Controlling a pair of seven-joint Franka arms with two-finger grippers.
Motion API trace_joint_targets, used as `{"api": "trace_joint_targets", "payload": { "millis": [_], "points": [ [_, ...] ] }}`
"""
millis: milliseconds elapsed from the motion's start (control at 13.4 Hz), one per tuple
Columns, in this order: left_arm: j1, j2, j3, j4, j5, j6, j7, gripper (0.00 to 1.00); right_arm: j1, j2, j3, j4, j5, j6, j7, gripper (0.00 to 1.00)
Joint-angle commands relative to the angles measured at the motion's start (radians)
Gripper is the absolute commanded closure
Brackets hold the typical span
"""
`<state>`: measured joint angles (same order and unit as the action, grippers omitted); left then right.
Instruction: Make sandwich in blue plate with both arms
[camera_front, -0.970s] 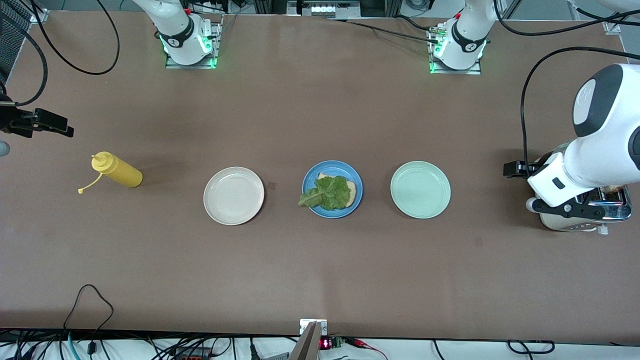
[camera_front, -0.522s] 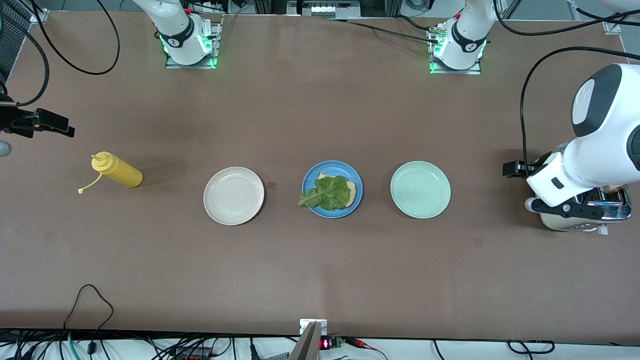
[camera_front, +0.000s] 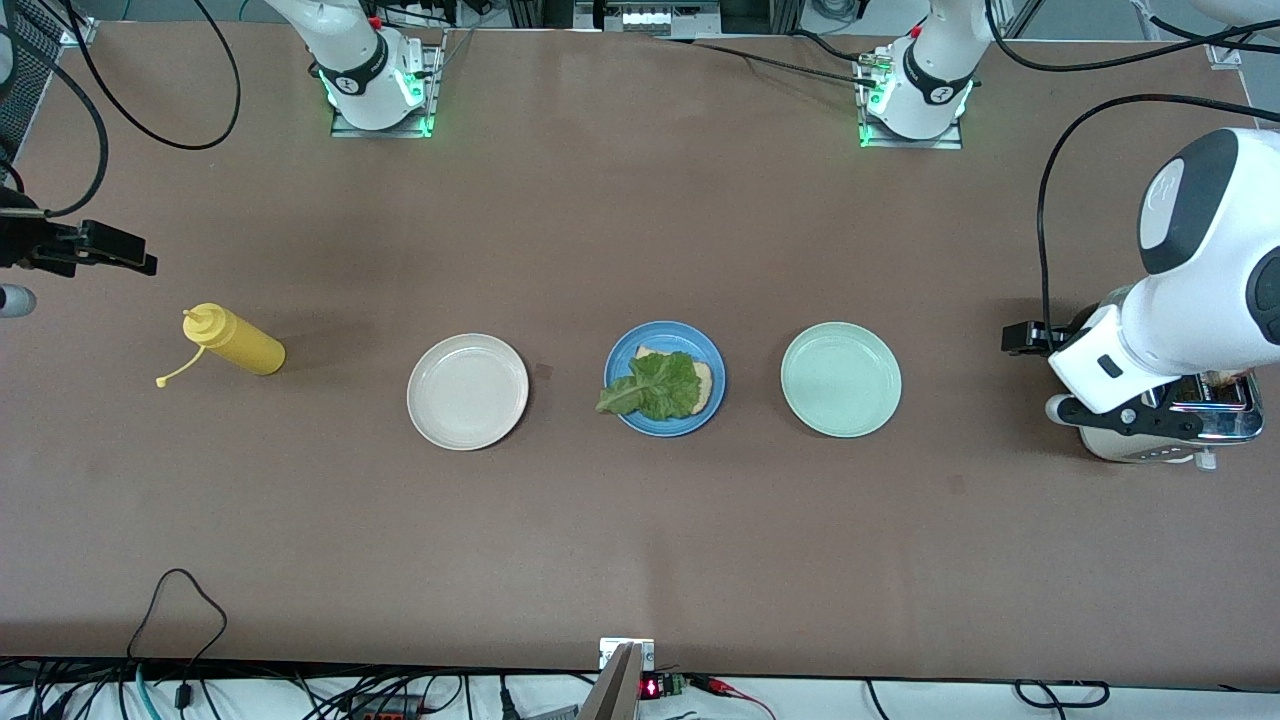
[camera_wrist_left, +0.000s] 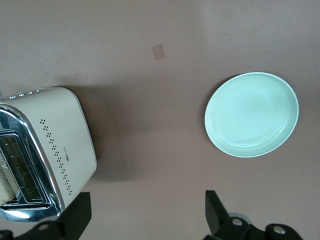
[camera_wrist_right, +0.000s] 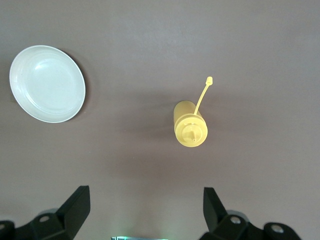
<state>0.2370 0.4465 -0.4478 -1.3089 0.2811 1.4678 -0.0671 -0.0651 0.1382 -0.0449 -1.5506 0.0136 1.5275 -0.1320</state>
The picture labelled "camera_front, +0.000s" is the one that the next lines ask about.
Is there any black looped table cable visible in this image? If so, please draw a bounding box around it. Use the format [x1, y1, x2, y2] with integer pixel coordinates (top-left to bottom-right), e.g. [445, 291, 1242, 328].
[125, 568, 229, 691]

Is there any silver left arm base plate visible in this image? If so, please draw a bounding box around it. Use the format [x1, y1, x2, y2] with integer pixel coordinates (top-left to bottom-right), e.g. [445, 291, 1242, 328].
[855, 45, 966, 151]

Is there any red wire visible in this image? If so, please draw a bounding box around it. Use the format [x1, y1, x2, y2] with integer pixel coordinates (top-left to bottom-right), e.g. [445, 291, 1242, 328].
[690, 675, 779, 720]

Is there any blue round plate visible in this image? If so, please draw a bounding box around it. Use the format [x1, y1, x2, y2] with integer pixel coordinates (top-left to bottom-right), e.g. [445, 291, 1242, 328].
[604, 320, 728, 438]

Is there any beige round plate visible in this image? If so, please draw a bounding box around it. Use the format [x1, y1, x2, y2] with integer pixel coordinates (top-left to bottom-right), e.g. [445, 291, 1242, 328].
[406, 333, 531, 452]

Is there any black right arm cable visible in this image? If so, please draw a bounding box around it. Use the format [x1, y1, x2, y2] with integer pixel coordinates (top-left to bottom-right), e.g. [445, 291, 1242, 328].
[0, 0, 243, 216]

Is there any pale green round plate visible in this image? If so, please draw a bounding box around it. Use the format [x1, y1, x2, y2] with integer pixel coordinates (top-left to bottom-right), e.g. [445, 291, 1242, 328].
[780, 321, 903, 439]

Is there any checked black white fabric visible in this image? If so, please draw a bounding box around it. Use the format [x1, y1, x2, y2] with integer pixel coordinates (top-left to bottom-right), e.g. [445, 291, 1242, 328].
[0, 20, 51, 166]

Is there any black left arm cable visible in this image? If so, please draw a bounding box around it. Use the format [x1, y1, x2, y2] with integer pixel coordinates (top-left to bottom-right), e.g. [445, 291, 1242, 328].
[985, 0, 1280, 331]

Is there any green lettuce leaf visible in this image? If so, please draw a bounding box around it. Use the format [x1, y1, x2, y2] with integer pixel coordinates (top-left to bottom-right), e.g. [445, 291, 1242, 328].
[596, 350, 701, 422]

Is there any white equipment box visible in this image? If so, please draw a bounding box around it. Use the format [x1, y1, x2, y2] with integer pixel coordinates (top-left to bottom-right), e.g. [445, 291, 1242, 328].
[575, 0, 721, 36]

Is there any grey wedge-shaped stand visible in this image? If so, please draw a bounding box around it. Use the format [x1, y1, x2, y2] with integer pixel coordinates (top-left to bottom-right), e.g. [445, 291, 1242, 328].
[578, 642, 644, 720]

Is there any yellow squeeze sauce bottle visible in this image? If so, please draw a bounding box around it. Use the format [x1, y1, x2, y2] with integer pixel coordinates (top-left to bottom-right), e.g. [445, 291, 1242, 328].
[155, 303, 287, 389]

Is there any beige chrome two-slot toaster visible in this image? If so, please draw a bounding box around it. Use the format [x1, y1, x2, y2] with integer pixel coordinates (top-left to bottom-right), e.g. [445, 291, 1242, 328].
[1063, 290, 1266, 471]

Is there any thin black cable across table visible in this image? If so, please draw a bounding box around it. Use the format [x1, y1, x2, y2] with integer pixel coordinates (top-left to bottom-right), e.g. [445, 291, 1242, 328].
[655, 35, 886, 91]

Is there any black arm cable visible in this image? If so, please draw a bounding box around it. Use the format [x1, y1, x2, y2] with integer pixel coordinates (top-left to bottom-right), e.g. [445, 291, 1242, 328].
[0, 0, 243, 216]
[985, 0, 1280, 331]

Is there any black coiled floor cable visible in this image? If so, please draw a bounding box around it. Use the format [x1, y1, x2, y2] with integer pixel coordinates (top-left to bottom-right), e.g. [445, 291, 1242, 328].
[1013, 680, 1113, 709]

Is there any small white edge bracket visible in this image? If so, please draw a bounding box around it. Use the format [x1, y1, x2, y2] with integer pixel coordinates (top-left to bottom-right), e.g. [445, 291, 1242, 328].
[598, 637, 656, 671]

